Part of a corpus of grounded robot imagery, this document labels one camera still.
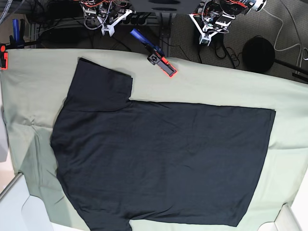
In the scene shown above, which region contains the white cable on floor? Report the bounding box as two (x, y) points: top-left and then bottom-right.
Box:
(261, 7), (308, 62)

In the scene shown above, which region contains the blue handled left clamp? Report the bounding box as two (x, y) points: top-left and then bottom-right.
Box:
(0, 19), (26, 70)

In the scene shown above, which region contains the aluminium frame post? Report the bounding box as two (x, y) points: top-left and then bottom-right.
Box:
(156, 13), (173, 57)

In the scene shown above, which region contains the black round stand base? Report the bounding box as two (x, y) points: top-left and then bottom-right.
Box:
(242, 37), (275, 74)

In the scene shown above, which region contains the dark navy T-shirt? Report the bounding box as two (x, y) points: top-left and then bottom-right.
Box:
(51, 58), (276, 231)

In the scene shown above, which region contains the black power strip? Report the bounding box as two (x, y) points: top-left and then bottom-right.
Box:
(123, 17), (147, 26)

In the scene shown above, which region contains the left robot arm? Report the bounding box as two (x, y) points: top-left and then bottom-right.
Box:
(189, 0), (267, 46)

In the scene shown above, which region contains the blue handled clamp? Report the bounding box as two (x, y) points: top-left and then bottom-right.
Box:
(0, 19), (26, 70)
(130, 29), (178, 77)

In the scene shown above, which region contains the light green table cloth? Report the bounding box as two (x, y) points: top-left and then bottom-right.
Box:
(0, 49), (308, 231)

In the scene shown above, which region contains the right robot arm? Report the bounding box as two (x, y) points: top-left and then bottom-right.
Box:
(78, 0), (134, 37)

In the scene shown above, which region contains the blue handled centre clamp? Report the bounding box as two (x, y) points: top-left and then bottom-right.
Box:
(130, 29), (178, 77)

